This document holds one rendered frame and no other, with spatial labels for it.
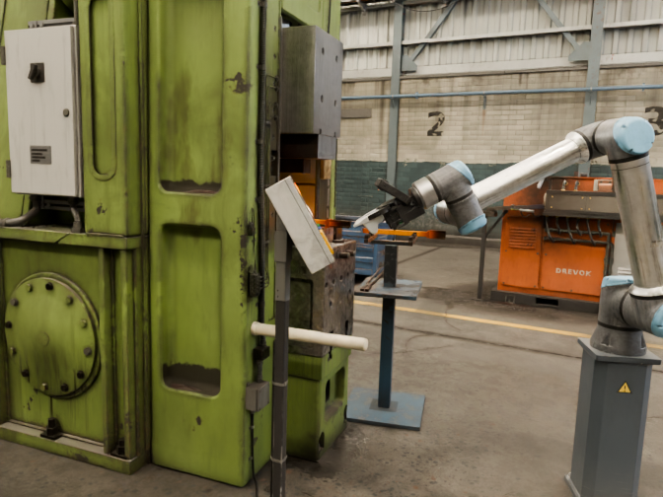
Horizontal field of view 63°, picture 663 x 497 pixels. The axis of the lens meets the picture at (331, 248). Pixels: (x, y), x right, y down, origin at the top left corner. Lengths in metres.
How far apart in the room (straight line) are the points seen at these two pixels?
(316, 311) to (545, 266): 3.71
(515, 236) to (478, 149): 4.39
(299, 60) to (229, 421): 1.41
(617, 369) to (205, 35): 1.92
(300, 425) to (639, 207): 1.53
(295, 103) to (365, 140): 8.36
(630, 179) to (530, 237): 3.71
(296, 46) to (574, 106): 7.78
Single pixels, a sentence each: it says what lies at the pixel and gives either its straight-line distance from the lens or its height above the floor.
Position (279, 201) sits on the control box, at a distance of 1.57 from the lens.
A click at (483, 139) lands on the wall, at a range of 9.84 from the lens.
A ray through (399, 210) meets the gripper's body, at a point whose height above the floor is 1.11.
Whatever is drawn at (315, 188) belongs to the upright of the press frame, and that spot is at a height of 1.14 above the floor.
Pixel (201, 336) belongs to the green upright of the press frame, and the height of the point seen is 0.56.
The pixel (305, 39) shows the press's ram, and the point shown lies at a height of 1.71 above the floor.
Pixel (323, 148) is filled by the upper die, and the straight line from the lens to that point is 2.24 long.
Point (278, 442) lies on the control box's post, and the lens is 1.95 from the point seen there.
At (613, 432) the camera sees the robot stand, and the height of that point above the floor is 0.31.
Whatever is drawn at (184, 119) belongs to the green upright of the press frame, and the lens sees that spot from 2.20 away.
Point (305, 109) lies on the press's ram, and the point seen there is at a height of 1.45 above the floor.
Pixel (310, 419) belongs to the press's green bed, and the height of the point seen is 0.19.
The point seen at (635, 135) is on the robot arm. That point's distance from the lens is 1.94.
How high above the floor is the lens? 1.22
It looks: 8 degrees down
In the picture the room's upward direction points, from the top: 2 degrees clockwise
